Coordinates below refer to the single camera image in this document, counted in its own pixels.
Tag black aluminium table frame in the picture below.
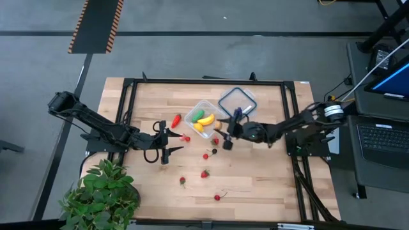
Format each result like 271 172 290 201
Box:
107 72 342 230

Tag monitor with blue screen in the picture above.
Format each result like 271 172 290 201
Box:
364 54 409 102

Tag yellow toy banana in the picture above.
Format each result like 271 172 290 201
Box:
196 113 216 127

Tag white cable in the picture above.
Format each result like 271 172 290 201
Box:
338 37 409 106

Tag black power cable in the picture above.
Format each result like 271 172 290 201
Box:
322 73 354 103

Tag clear plastic tupperware container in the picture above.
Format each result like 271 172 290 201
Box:
184 99 229 140

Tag dark grey furniture leg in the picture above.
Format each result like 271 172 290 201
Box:
0 139 26 154

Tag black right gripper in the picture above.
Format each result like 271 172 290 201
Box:
213 116 256 150

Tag green potted plant black pot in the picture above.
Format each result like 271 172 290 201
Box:
58 158 142 230

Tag black cable bundle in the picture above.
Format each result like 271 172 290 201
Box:
292 155 341 224

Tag green toy cucumber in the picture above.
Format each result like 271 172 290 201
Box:
190 109 206 123

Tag grey laptop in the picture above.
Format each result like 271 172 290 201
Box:
347 114 409 171

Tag grey desk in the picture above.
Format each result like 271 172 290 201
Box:
346 40 409 199

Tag black power adapter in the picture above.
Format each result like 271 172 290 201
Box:
367 43 399 77

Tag clear lid blue rim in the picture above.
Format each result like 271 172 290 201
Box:
217 86 258 121

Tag white metal bracket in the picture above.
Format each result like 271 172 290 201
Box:
276 222 316 230

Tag yellow cable connector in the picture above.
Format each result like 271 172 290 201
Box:
328 94 355 105

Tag black stand legs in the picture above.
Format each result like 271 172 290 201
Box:
356 0 409 54

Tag black mat orange striped edges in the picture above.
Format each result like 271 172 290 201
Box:
67 0 125 54

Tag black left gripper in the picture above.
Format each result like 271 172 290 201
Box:
151 120 185 165

